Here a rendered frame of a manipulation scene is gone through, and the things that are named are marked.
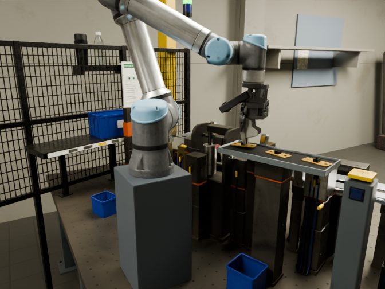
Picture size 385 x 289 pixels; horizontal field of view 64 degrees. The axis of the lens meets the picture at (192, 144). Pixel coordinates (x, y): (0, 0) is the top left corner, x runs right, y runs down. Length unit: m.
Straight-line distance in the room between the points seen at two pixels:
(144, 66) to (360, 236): 0.83
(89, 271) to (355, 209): 0.93
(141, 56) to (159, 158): 0.35
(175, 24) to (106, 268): 0.90
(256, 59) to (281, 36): 3.46
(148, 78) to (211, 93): 2.73
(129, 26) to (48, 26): 2.09
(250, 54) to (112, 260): 0.92
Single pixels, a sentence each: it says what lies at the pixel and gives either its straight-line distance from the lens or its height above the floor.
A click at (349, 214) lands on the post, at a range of 0.98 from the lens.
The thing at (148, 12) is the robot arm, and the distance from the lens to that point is 0.96.
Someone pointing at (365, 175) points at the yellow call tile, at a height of 1.16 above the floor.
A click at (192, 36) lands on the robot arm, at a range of 0.92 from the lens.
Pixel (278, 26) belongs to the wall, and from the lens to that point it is 4.45.
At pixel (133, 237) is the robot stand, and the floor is 0.92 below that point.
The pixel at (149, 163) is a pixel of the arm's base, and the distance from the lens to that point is 0.97.
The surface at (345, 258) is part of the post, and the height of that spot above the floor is 0.91.
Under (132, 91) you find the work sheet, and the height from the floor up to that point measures 1.26.
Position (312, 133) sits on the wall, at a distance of 5.22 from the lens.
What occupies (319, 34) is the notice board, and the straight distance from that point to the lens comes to 5.02.
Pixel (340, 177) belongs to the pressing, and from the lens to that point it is 1.40.
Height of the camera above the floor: 1.45
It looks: 15 degrees down
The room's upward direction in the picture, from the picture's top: straight up
